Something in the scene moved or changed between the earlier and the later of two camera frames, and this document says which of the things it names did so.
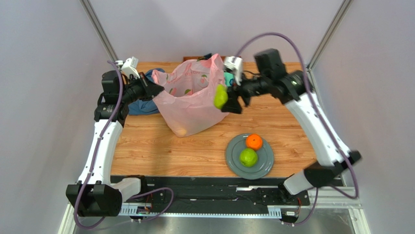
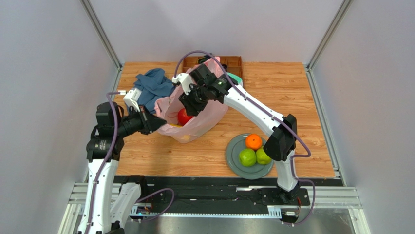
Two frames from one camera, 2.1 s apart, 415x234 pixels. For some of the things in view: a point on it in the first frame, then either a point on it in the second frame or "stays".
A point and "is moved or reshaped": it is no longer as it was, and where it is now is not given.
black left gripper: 149,88 -> 149,122
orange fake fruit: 254,141 stays
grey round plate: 265,157 stays
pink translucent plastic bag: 186,106 is moved or reshaped
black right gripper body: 238,93 -> 193,100
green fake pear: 220,96 is moved or reshaped
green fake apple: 248,157 stays
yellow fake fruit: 182,132 -> 175,125
